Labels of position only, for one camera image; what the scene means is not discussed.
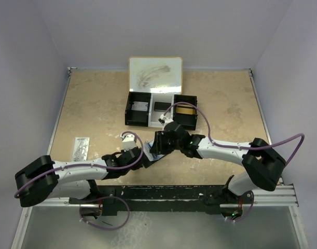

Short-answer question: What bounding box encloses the black and white compartment tray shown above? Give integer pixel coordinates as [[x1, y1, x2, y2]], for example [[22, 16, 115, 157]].
[[125, 92, 198, 131]]

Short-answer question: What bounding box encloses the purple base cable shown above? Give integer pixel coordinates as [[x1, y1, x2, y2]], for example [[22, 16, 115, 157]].
[[224, 191, 255, 224], [79, 194, 131, 230]]

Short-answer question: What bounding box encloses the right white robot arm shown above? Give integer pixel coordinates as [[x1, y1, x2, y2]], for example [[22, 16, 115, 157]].
[[150, 121, 286, 203]]

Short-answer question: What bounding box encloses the black leather card holder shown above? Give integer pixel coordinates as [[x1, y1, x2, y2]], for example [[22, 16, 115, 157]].
[[142, 141, 166, 169]]

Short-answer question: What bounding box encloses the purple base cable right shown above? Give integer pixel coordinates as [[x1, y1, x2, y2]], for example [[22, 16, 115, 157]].
[[224, 191, 255, 224]]

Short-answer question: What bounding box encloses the clear plastic packet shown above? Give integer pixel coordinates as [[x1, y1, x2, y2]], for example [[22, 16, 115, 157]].
[[71, 137, 90, 162]]

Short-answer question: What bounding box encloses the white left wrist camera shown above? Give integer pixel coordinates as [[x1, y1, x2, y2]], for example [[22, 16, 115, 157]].
[[121, 133, 137, 151]]

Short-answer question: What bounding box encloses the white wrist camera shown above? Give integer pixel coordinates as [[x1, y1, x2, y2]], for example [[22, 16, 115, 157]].
[[121, 133, 137, 151], [158, 114, 174, 127]]

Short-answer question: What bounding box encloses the white board with wooden frame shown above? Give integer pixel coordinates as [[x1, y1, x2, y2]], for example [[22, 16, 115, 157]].
[[128, 57, 183, 94]]

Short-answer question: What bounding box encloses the silver card in tray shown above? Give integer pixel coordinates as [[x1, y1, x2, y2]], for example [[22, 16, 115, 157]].
[[131, 101, 148, 112]]

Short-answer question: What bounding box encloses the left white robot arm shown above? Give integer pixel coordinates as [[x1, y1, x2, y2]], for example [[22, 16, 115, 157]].
[[14, 147, 153, 207]]

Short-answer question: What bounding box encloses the gold card in tray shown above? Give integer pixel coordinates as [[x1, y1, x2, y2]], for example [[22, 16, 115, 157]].
[[176, 104, 196, 115]]

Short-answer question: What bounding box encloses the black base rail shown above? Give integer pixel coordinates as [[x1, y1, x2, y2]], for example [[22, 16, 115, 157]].
[[70, 185, 254, 216]]

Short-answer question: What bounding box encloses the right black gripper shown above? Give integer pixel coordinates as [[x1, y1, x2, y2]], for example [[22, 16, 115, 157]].
[[150, 131, 182, 155]]

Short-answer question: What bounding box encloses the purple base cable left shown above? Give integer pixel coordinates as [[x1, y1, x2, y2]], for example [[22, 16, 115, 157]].
[[79, 194, 131, 230]]

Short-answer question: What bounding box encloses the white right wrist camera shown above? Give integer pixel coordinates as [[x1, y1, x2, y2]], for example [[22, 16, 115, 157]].
[[158, 114, 174, 127]]

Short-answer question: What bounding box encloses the aluminium table frame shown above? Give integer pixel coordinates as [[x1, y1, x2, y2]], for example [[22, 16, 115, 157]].
[[12, 68, 308, 248]]

